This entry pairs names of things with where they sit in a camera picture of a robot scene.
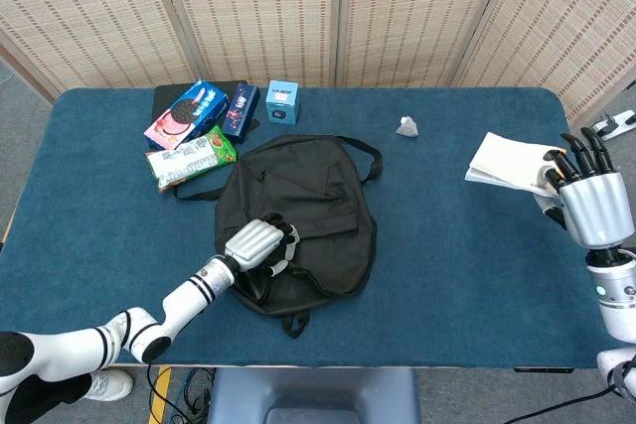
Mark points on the small grey crumpled pouch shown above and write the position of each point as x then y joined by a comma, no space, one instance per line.
407,127

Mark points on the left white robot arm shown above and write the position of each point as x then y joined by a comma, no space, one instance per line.
184,302

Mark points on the blue pink cookie box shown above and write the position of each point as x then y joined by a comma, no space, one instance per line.
189,113

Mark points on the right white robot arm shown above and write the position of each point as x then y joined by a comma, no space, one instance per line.
616,295

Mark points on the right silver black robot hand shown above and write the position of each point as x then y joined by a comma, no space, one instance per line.
596,205

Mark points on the blue felt table cover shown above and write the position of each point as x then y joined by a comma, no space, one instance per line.
447,255

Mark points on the green white snack bag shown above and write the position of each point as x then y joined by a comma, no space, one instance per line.
191,158

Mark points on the black trouser leg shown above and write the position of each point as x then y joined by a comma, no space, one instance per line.
45,399

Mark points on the black desk control panel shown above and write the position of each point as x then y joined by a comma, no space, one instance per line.
544,370

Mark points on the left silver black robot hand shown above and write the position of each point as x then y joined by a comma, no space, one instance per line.
253,242

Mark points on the light blue speaker box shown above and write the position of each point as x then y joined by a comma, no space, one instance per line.
283,101

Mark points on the black fabric backpack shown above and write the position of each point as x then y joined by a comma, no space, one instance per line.
308,185

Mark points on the woven bamboo folding screen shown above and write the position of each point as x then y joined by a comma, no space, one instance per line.
273,12

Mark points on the dark blue slim box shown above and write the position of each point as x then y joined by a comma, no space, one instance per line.
241,111

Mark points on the white sneaker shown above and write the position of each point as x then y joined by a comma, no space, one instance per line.
111,384

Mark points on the white power strip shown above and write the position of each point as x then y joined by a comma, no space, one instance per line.
616,123

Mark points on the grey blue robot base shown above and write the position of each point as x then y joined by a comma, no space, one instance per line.
313,394

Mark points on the white paper booklet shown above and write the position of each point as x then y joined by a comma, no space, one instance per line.
507,161

